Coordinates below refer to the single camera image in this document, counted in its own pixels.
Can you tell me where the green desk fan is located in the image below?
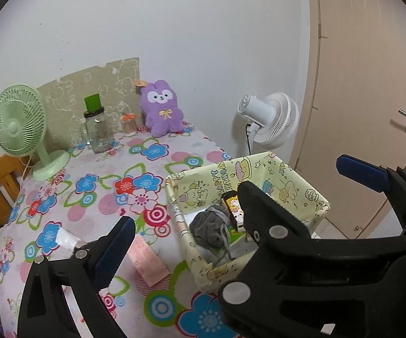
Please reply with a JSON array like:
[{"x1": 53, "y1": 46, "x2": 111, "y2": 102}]
[{"x1": 0, "y1": 84, "x2": 70, "y2": 182}]

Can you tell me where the yellow cartoon storage box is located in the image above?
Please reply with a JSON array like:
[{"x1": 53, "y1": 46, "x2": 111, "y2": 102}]
[{"x1": 164, "y1": 151, "x2": 331, "y2": 293}]

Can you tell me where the white standing fan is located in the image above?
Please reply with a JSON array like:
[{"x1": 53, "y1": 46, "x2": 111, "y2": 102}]
[{"x1": 237, "y1": 92, "x2": 300, "y2": 150}]

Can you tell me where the purple plush bunny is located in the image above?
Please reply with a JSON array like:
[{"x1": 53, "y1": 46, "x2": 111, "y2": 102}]
[{"x1": 134, "y1": 79, "x2": 186, "y2": 138}]

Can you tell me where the beige door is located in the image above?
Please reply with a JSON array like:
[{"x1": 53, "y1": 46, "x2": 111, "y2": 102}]
[{"x1": 291, "y1": 0, "x2": 406, "y2": 240}]

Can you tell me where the grey drawstring pouch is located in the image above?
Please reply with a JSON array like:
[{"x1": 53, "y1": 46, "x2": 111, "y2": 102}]
[{"x1": 190, "y1": 204, "x2": 232, "y2": 266}]

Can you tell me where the glass jar with green lid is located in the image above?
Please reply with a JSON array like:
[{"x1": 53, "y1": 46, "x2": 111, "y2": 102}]
[{"x1": 80, "y1": 93, "x2": 114, "y2": 154}]

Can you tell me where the green printed board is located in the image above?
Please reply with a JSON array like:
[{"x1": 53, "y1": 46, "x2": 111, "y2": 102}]
[{"x1": 36, "y1": 56, "x2": 141, "y2": 148}]

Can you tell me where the black fan cable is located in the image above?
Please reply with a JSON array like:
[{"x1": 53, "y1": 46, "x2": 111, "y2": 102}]
[{"x1": 245, "y1": 123, "x2": 254, "y2": 155}]

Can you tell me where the small jar with orange lid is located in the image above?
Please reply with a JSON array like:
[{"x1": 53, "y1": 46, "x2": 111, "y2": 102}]
[{"x1": 120, "y1": 113, "x2": 137, "y2": 137}]

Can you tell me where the white fan power cable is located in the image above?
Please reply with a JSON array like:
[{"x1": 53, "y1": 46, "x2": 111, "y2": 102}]
[{"x1": 20, "y1": 157, "x2": 35, "y2": 180}]

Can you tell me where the cartoon tissue packet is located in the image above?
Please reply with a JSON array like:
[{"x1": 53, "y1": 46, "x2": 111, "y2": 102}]
[{"x1": 220, "y1": 190, "x2": 247, "y2": 233}]

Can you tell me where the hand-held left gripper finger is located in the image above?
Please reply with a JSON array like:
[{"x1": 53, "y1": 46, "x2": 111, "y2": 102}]
[{"x1": 17, "y1": 216, "x2": 136, "y2": 338}]

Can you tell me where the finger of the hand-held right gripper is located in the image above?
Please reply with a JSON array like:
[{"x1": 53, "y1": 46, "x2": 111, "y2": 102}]
[
  {"x1": 219, "y1": 181, "x2": 365, "y2": 338},
  {"x1": 336, "y1": 154, "x2": 406, "y2": 254}
]

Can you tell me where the white soft packet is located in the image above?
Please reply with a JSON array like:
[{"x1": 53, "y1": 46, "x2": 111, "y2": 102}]
[{"x1": 56, "y1": 228, "x2": 84, "y2": 251}]

